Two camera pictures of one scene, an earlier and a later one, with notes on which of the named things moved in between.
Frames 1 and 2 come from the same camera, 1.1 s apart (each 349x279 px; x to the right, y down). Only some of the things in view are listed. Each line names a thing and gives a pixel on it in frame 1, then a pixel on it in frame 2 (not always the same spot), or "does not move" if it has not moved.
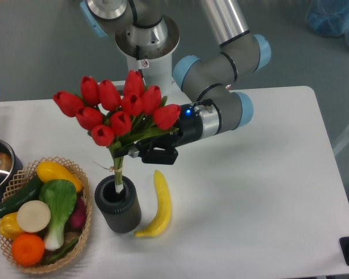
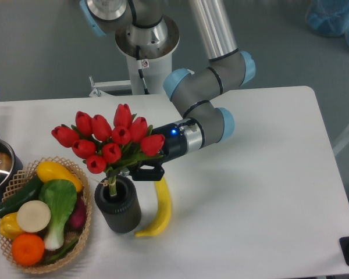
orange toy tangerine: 28,249 does not move
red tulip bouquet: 118,119 -> 109,150
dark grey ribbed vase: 123,210 does not move
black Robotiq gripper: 161,150 -> 174,146
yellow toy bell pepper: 9,225 does not move
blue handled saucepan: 3,162 does not move
